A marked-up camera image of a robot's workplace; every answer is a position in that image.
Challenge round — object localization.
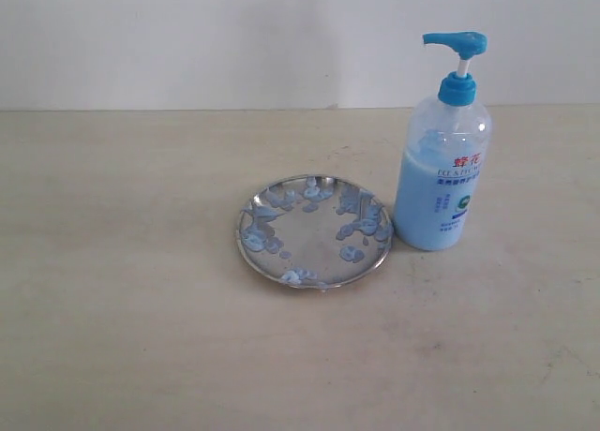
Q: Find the round metal plate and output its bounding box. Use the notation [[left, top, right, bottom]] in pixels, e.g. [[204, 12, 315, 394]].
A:
[[236, 174, 393, 290]]

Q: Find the blue pump lotion bottle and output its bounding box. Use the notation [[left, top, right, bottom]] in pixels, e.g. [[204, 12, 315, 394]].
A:
[[393, 31, 492, 251]]

